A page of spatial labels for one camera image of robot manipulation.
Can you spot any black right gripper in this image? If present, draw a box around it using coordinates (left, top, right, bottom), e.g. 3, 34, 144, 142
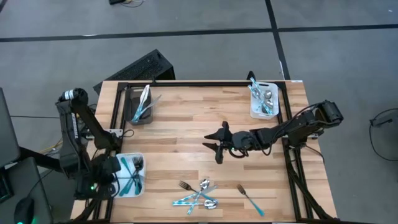
202, 121, 261, 165

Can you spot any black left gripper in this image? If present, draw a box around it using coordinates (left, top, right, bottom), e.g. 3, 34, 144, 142
75, 155, 121, 200

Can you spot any white plastic bin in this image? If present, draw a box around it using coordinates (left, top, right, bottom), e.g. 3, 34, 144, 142
250, 81, 280, 120
113, 152, 147, 197

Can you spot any dark grey plastic bin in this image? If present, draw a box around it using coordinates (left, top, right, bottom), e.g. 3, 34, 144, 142
124, 86, 154, 126

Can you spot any black desk bar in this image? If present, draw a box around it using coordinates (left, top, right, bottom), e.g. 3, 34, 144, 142
18, 146, 63, 172

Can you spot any grey side desk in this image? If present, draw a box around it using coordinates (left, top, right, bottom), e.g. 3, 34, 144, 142
0, 156, 54, 224

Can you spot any black computer mouse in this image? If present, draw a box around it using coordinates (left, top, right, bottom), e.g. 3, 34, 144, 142
14, 197, 35, 224

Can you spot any dark side monitor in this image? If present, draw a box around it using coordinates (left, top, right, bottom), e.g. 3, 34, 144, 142
0, 88, 21, 169

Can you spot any black floor power strip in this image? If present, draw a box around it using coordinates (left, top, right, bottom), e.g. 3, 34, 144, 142
108, 0, 146, 7

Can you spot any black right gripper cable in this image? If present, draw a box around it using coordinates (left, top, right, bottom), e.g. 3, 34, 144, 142
231, 148, 250, 159

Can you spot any black aluminium table frame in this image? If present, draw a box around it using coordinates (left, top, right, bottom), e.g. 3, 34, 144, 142
70, 80, 335, 224

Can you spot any black floor cable loop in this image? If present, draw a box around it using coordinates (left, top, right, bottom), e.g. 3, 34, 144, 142
369, 108, 398, 162

